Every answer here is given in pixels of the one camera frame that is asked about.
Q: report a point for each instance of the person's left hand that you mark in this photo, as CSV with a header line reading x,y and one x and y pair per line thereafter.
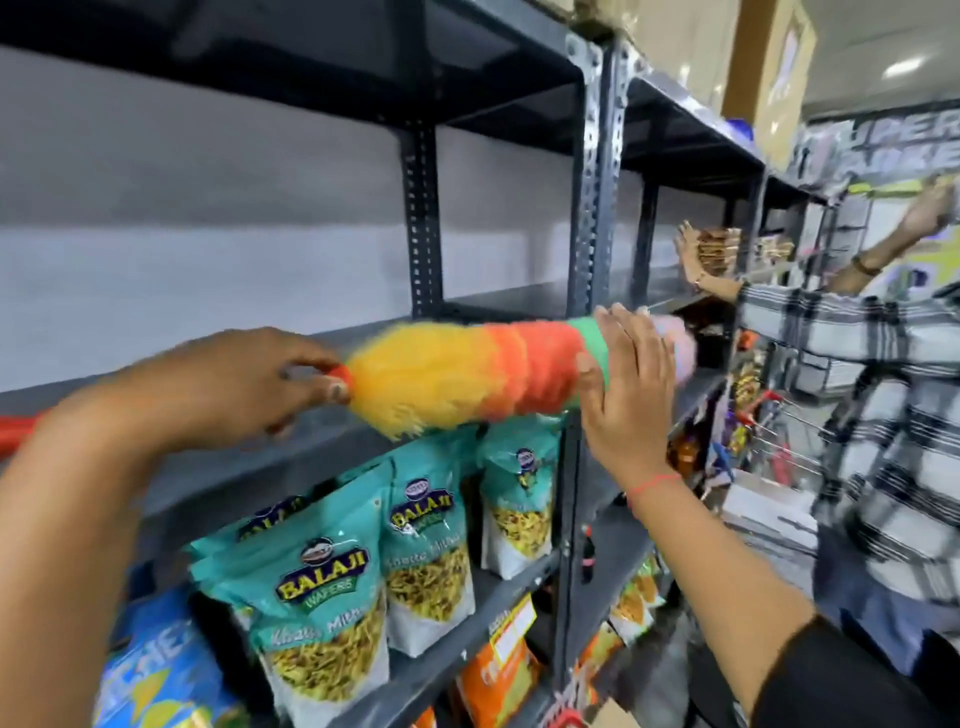
x,y
202,390

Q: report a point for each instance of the person's right hand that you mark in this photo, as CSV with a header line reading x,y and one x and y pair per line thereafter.
x,y
630,420

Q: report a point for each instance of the person's left thumb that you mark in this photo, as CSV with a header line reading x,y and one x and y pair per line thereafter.
x,y
319,391

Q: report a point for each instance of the person's right little finger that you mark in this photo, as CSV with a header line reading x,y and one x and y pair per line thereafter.
x,y
670,371

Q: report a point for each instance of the person's right thumb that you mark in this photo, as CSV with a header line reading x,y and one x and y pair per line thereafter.
x,y
589,386

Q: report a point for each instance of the person's right middle finger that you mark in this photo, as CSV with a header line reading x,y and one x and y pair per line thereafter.
x,y
636,341

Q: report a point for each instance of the multicoloured fluffy duster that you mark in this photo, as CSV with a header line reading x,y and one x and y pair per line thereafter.
x,y
442,375

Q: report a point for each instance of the person's right forearm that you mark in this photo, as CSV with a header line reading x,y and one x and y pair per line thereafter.
x,y
712,585

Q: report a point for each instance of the person's left forearm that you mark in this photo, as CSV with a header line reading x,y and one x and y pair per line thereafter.
x,y
60,570

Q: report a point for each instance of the hanging colourful small goods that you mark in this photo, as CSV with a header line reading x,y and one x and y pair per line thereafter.
x,y
742,405

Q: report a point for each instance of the red thread wristband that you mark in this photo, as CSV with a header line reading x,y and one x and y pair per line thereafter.
x,y
651,484

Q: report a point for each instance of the stack of brown packets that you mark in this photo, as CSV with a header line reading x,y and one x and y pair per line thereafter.
x,y
774,249
718,251

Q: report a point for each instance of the teal snack packet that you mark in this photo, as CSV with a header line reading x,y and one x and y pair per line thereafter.
x,y
519,487
427,540
262,519
322,592

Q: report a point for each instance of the red and chrome shopping trolley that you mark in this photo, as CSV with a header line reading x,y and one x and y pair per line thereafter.
x,y
784,435

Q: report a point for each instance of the dark bottle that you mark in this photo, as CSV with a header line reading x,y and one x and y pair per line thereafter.
x,y
588,555

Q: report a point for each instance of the dark grey metal shelf rack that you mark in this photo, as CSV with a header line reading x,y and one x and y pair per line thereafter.
x,y
675,135
465,67

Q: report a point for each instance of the yellow and white snack packet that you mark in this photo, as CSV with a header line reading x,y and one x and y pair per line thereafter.
x,y
636,600

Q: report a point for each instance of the yellow shelf price label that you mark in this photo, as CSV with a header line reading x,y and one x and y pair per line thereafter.
x,y
512,628

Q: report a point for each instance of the orange snack packet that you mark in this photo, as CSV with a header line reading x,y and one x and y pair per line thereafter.
x,y
495,682
600,649

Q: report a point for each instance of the brown cardboard box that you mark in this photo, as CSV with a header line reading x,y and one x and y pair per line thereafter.
x,y
772,75

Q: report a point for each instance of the beige cardboard box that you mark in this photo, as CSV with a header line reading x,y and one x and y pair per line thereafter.
x,y
686,41

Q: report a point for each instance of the blue snack packet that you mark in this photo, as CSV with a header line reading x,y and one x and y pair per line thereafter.
x,y
157,667

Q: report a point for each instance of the black sleeve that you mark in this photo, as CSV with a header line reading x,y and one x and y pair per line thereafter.
x,y
832,682

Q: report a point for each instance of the ceiling light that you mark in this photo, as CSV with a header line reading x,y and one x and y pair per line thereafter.
x,y
903,67

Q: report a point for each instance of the grey wall banner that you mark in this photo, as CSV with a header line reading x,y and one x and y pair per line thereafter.
x,y
877,142

